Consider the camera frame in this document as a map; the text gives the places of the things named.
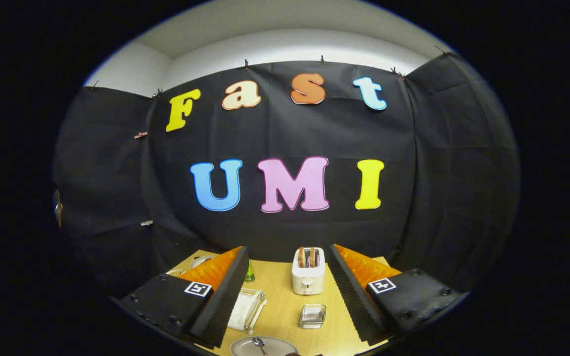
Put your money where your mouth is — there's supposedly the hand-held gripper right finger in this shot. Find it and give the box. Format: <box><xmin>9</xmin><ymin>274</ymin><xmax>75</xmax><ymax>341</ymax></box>
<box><xmin>327</xmin><ymin>244</ymin><xmax>467</xmax><ymax>347</ymax></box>

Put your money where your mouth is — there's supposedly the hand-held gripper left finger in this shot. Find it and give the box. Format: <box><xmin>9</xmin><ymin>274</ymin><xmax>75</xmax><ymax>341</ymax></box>
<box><xmin>118</xmin><ymin>246</ymin><xmax>250</xmax><ymax>349</ymax></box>

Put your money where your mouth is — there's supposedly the white wire dish rack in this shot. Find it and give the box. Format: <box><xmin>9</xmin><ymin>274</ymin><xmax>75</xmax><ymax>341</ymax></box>
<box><xmin>166</xmin><ymin>268</ymin><xmax>268</xmax><ymax>335</ymax></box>

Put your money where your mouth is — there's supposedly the metal wire basket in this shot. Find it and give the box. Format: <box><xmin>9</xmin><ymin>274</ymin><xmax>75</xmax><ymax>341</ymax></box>
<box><xmin>299</xmin><ymin>304</ymin><xmax>327</xmax><ymax>330</ymax></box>

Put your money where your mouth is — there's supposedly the white plate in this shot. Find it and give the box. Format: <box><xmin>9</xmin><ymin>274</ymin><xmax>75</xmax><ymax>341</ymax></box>
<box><xmin>230</xmin><ymin>336</ymin><xmax>299</xmax><ymax>356</ymax></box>

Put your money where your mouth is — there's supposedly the cream toaster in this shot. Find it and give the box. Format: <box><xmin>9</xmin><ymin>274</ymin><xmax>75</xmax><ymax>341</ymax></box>
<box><xmin>291</xmin><ymin>246</ymin><xmax>326</xmax><ymax>296</ymax></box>

